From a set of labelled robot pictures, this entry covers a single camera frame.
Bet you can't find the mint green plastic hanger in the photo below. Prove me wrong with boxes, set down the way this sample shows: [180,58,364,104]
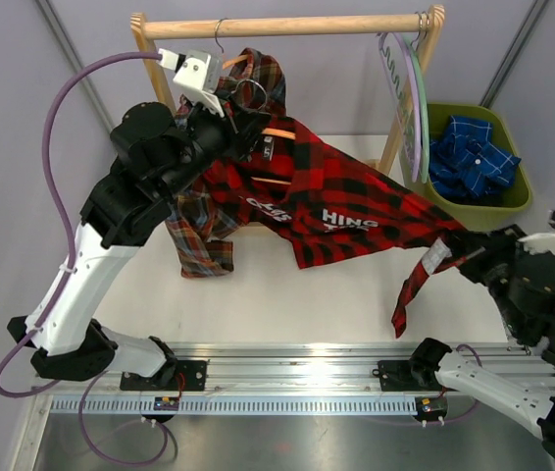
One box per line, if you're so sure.
[384,31,430,183]

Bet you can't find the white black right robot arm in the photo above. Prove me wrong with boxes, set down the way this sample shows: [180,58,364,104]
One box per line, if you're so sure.
[408,225,555,459]

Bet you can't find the orange hanger of plaid shirt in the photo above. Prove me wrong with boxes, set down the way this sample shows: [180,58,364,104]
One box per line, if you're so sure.
[212,18,252,70]

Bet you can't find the orange hanger of red shirt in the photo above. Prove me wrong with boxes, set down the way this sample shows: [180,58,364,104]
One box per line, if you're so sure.
[230,78,298,186]

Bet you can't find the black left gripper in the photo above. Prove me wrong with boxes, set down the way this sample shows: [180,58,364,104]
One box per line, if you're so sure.
[154,85,267,198]

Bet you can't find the green plastic bin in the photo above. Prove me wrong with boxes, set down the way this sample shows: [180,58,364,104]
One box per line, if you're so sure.
[399,101,533,232]

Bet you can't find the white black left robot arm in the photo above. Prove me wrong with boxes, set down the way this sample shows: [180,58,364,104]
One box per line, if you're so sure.
[7,99,271,391]

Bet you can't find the lilac plastic hanger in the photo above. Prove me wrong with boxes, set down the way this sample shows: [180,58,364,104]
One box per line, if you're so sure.
[378,31,430,185]

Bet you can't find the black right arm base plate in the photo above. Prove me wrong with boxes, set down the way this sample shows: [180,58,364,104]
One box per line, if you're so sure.
[374,360,440,393]

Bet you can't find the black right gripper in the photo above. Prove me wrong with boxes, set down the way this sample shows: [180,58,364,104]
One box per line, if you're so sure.
[448,224,539,339]

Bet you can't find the brown multicolour plaid shirt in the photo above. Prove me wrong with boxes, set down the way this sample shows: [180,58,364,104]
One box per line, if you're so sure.
[165,47,286,279]

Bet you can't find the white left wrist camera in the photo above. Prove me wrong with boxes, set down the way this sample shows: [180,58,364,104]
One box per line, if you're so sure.
[158,48,225,118]

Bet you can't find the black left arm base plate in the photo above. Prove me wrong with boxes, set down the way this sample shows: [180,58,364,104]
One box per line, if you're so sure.
[120,360,208,393]

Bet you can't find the aluminium mounting rail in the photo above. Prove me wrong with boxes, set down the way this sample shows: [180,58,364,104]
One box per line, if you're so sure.
[29,342,555,418]

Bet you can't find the blue checked shirt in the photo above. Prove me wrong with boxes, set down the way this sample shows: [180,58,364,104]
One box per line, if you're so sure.
[429,115,521,202]

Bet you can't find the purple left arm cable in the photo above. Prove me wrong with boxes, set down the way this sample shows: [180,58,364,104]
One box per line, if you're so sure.
[0,51,180,465]

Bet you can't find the red black checked shirt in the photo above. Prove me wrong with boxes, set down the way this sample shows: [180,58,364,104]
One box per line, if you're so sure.
[203,115,468,340]

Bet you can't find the wooden clothes rack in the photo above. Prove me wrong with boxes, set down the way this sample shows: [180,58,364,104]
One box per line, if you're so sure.
[130,5,445,179]

